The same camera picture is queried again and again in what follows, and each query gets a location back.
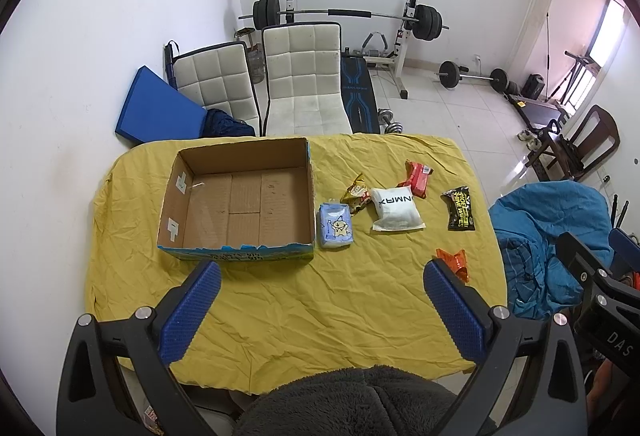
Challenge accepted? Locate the orange snack packet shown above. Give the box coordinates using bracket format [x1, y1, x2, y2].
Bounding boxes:
[436, 249, 469, 283]

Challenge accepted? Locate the black shoe wipes pack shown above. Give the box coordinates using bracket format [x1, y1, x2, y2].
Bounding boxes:
[442, 186, 475, 231]

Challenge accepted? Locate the red snack packet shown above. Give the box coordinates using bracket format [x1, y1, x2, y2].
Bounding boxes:
[398, 160, 433, 199]

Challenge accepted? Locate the white pouch with lettering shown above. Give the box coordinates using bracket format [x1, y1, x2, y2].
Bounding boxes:
[370, 186, 425, 233]

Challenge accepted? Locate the yellow snack packet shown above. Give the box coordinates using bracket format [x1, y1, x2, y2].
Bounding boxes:
[340, 173, 371, 214]

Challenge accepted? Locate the blue tissue pack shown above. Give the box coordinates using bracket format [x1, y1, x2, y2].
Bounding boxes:
[318, 202, 354, 249]

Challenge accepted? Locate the blue blanket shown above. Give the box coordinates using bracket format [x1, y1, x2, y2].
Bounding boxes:
[489, 181, 614, 320]

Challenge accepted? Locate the dark wooden chair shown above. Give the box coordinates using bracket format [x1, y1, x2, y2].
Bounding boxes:
[525, 105, 620, 182]

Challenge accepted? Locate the yellow tablecloth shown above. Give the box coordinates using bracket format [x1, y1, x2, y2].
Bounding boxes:
[85, 134, 506, 394]

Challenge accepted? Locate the barbell on floor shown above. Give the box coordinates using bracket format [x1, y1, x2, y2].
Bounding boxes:
[436, 60, 509, 93]

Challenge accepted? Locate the chrome dumbbell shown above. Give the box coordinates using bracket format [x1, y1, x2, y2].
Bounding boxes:
[378, 109, 404, 134]

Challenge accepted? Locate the open cardboard box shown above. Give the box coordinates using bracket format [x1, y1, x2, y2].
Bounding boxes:
[156, 137, 316, 263]

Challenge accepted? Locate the black blue bench pad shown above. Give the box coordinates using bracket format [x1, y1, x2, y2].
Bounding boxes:
[341, 55, 380, 134]

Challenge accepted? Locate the barbell on rack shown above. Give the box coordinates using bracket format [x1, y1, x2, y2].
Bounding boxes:
[239, 0, 449, 41]

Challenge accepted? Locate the blue foam mat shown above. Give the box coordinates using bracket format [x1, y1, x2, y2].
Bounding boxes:
[115, 66, 206, 144]

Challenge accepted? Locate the dark blue knitted cloth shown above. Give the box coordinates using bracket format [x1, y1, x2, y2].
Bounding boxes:
[201, 108, 255, 137]

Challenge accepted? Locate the white weight bench rack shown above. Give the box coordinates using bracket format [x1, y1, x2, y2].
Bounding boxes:
[284, 0, 419, 100]

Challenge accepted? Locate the right white padded chair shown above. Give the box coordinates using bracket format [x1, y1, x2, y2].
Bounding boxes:
[262, 22, 352, 137]

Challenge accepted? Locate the white padded chair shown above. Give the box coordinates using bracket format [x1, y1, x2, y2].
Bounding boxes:
[262, 22, 352, 137]
[172, 41, 262, 136]

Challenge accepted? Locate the left white padded chair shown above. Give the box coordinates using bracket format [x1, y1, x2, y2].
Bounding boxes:
[172, 41, 262, 136]

